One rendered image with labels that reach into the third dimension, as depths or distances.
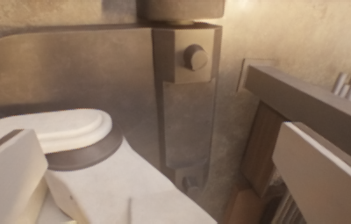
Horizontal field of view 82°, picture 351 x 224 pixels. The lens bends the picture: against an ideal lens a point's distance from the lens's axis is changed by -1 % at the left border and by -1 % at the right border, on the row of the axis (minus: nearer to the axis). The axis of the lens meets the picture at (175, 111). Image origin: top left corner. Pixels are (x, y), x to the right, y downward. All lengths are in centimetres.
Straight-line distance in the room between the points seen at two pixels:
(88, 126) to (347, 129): 47
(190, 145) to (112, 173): 28
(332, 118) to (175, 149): 35
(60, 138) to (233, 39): 56
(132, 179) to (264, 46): 61
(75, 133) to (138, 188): 13
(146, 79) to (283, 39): 51
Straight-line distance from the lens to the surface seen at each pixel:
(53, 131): 36
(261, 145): 85
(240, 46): 72
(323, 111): 54
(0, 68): 51
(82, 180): 33
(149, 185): 30
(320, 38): 92
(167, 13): 43
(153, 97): 49
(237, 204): 112
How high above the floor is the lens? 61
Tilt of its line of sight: 59 degrees down
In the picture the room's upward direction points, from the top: 153 degrees clockwise
